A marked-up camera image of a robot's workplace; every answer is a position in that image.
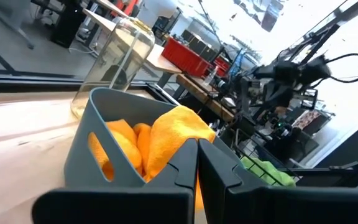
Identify grey table leg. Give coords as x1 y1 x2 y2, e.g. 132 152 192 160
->
156 72 174 90

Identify red storage bin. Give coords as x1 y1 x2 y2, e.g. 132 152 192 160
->
161 37 213 78
213 57 231 76

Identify black computer tower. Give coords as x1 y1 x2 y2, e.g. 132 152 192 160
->
50 0 88 49

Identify cluttered wooden workbench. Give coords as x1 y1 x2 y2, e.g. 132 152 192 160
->
175 73 236 123

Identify clear spray bottle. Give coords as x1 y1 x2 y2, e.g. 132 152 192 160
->
70 17 156 119

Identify blue-grey plastic basket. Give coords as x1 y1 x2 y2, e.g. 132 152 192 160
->
63 86 245 190

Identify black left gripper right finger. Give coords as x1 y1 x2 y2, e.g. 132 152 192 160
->
198 138 358 224

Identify white table top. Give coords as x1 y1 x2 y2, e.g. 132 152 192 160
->
82 7 183 75

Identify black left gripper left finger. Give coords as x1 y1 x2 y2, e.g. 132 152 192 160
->
31 138 199 224

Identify green microfiber towel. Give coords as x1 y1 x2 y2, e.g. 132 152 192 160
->
240 155 296 187

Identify orange microfiber towel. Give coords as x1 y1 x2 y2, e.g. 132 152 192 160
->
146 105 217 212
87 119 152 183

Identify black wire basket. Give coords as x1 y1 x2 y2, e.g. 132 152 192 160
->
228 127 301 187

